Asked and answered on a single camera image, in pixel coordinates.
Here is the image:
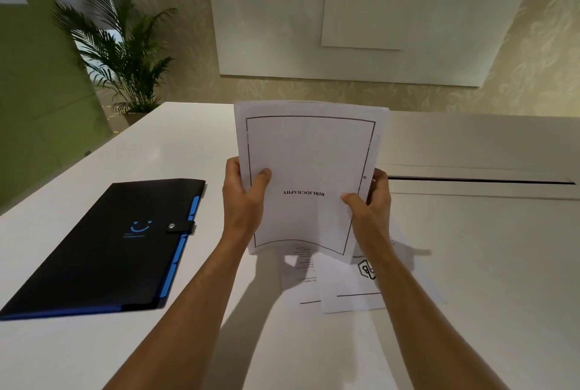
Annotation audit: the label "person's left forearm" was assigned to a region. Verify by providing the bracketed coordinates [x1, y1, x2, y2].
[103, 232, 247, 390]

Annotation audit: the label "person's left hand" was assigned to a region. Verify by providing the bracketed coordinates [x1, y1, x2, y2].
[221, 157, 272, 246]

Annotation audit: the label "large white wall board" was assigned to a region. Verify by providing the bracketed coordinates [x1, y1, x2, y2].
[205, 0, 546, 88]

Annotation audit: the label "white bordered paper sheets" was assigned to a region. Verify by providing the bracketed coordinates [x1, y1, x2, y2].
[234, 100, 390, 265]

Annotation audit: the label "green partition panel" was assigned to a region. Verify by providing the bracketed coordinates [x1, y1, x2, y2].
[0, 0, 114, 216]

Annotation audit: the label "black expanding file folder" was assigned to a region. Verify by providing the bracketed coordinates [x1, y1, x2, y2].
[0, 178, 206, 321]

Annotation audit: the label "person's right forearm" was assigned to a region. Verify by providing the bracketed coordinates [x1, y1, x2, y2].
[359, 233, 510, 390]

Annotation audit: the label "green potted palm plant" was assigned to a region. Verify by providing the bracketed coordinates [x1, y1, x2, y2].
[51, 0, 178, 126]

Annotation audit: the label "person's right hand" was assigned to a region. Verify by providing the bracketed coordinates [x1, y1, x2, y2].
[341, 168, 392, 254]

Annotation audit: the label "white sheet with text lines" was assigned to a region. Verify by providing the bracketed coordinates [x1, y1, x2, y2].
[277, 242, 323, 305]

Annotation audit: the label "white sheet with hexagon logo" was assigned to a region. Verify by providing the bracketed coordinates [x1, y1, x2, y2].
[313, 218, 442, 315]

